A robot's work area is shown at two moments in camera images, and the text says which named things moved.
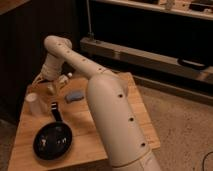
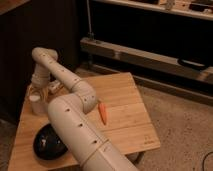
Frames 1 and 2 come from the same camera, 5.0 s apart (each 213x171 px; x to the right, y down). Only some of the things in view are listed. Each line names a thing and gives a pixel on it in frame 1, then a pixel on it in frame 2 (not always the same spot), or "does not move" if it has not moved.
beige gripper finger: (52, 86) → (44, 93)
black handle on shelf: (193, 63) does not move
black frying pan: (53, 140) does not move
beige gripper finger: (36, 78) → (30, 89)
